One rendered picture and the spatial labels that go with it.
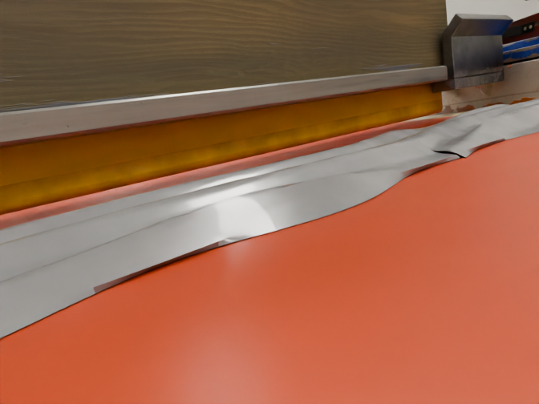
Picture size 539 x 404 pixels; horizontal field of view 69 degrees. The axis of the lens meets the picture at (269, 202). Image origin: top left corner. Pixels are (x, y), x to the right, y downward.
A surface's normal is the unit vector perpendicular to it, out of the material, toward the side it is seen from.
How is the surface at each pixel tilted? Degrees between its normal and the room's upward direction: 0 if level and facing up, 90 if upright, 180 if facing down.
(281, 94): 90
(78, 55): 90
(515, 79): 90
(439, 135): 33
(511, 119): 47
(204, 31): 90
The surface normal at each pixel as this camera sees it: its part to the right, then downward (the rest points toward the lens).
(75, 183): 0.60, 0.06
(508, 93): -0.78, 0.26
